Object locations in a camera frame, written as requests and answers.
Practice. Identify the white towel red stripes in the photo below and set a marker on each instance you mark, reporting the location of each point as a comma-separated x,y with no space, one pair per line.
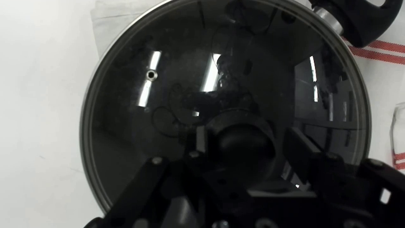
382,66

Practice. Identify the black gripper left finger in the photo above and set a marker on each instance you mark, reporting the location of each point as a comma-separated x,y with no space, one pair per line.
196,140

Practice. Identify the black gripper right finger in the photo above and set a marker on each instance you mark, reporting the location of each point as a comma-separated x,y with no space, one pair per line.
304,156

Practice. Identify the black pot with handles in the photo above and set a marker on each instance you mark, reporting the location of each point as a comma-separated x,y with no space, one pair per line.
362,22

